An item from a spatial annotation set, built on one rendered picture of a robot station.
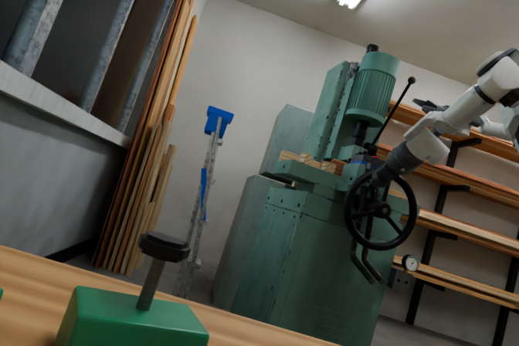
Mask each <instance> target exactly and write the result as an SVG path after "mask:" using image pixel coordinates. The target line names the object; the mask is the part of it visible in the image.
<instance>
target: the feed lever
mask: <svg viewBox="0 0 519 346"><path fill-rule="evenodd" d="M415 82H416V78H415V77H414V76H411V77H409V78H408V84H407V86H406V88H405V89H404V91H403V92H402V95H401V96H400V98H399V99H398V101H397V103H396V104H395V106H394V107H393V109H392V111H391V113H390V114H389V116H388V118H387V119H386V121H385V123H384V125H383V127H382V128H381V130H380V131H379V132H378V134H377V136H376V138H375V139H374V141H373V142H372V144H371V143H369V142H367V143H366V144H365V145H364V147H363V148H365V149H367V150H368V154H367V155H369V156H375V154H376V153H377V150H378V147H377V145H375V143H376V141H377V140H378V138H379V137H380V135H381V133H382V132H383V130H384V129H385V126H386V125H387V123H388V122H389V120H390V119H391V117H392V115H393V114H394V112H395V110H396V108H397V107H398V105H399V104H400V102H401V100H402V98H403V97H404V96H405V94H406V92H407V90H408V89H409V87H410V86H411V84H414V83H415Z"/></svg>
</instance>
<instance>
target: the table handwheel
mask: <svg viewBox="0 0 519 346"><path fill-rule="evenodd" d="M377 170H378V169H376V170H372V171H368V172H365V173H364V174H363V175H361V176H359V177H358V178H357V179H356V180H355V181H354V182H353V183H352V184H351V186H350V188H349V189H348V192H347V194H346V196H345V199H344V221H345V224H346V226H347V228H348V231H349V233H350V234H351V235H352V237H353V238H354V239H355V240H356V241H357V242H358V243H359V244H361V245H362V246H364V247H366V248H368V249H372V250H376V251H386V250H389V249H394V248H395V247H397V246H399V245H401V244H402V243H403V242H405V241H406V240H407V238H408V237H409V236H410V234H411V232H412V231H413V229H414V226H415V224H416V219H417V201H416V197H415V194H414V192H413V190H412V188H411V186H410V185H409V183H408V182H407V181H406V180H405V179H404V178H403V177H402V176H400V175H398V176H397V178H395V179H393V181H395V182H397V183H398V184H399V185H400V186H401V187H402V189H403V190H404V192H405V194H406V196H407V199H408V201H409V218H408V221H407V223H406V226H405V228H404V229H403V230H401V229H400V228H399V227H398V226H397V225H396V224H395V222H394V221H393V220H392V218H391V217H390V215H391V213H392V208H391V206H390V204H388V203H387V202H386V199H387V196H388V190H389V187H390V184H391V182H390V183H389V184H388V185H387V186H386V187H385V189H384V192H383V195H382V200H381V201H377V202H374V203H373V204H372V203H367V202H366V203H365V210H364V212H361V213H358V214H354V215H352V214H351V207H352V202H353V198H354V195H355V193H356V191H357V190H358V189H359V188H360V187H361V184H364V183H365V182H366V181H367V180H369V179H372V177H371V176H372V174H374V173H375V172H376V171H377ZM358 205H359V202H356V203H355V204H354V209H355V210H358ZM368 215H373V216H374V217H377V218H380V219H386V220H387V221H388V222H389V223H390V225H391V226H392V227H393V228H394V229H395V231H396V232H397V233H398V234H399V235H398V236H397V237H396V238H394V239H393V240H391V241H388V242H386V243H374V242H372V241H370V240H368V239H366V238H365V237H364V236H362V235H361V234H360V232H359V231H358V230H357V229H356V227H355V225H354V222H353V219H358V218H361V217H364V216H368Z"/></svg>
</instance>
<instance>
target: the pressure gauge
mask: <svg viewBox="0 0 519 346"><path fill-rule="evenodd" d="M414 260H415V261H414ZM413 262H414V263H413ZM412 263H413V264H412ZM402 266H403V267H404V270H403V271H404V272H403V273H404V274H405V275H407V272H408V270H409V271H411V272H413V271H416V270H417V269H418V268H419V259H418V258H417V257H416V256H413V255H410V254H407V255H405V256H403V258H402Z"/></svg>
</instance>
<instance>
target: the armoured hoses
mask: <svg viewBox="0 0 519 346"><path fill-rule="evenodd" d="M366 165H367V166H366V169H365V170H366V171H365V172H368V171H371V170H372V168H373V164H372V163H369V162H368V163H367V164H366ZM378 188H379V187H378V186H375V187H374V186H373V189H372V191H371V199H370V200H371V201H370V203H372V204H373V203H374V202H377V196H378ZM367 193H368V190H366V189H362V191H361V197H360V201H359V205H358V212H357V214H358V213H361V212H363V211H364V210H365V203H366V198H367V197H366V196H367ZM373 218H374V216H373V215H369V216H368V220H367V223H366V224H367V225H366V230H365V238H366V239H368V240H370V239H371V231H372V227H373V222H374V221H373V220H374V219H373ZM362 219H363V218H362V217H361V218H358V219H356V220H355V221H356V222H355V227H356V229H357V230H358V231H359V232H360V231H361V230H360V229H361V222H362ZM370 241H371V240H370ZM357 244H358V242H357V241H356V240H355V239H354V238H353V237H352V243H351V248H350V252H349V253H350V254H349V255H350V257H351V261H352V263H353V264H354V265H356V267H357V268H358V270H359V271H360V272H361V273H362V275H363V276H364V277H365V279H367V281H368V282H369V283H370V284H374V283H375V282H376V281H375V279H376V280H377V281H378V282H379V283H380V284H381V285H383V284H384V283H385V279H384V278H383V277H382V276H381V275H380V273H379V272H378V271H377V270H376V269H375V268H374V267H373V266H372V264H371V263H370V262H369V260H368V251H369V249H368V248H366V247H364V246H363V248H362V249H363V250H362V254H361V261H362V262H363V264H364V265H363V264H362V263H361V261H360V260H359V259H358V258H357V257H356V249H357ZM365 267H366V268H367V269H368V270H367V269H366V268H365ZM369 272H370V273H369ZM371 274H372V275H373V276H372V275H371ZM373 277H374V278H375V279H374V278H373Z"/></svg>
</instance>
